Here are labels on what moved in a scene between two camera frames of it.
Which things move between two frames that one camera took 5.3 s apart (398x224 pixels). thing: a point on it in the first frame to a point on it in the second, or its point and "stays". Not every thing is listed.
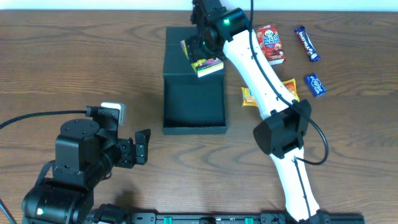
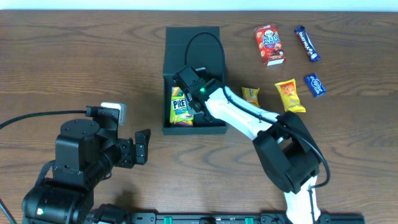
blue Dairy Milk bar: [307, 43] stays
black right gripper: [193, 47] to [183, 79]
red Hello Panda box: [268, 38] stays
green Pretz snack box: [203, 66] to [180, 115]
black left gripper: [138, 150] stays
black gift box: [191, 104] stays
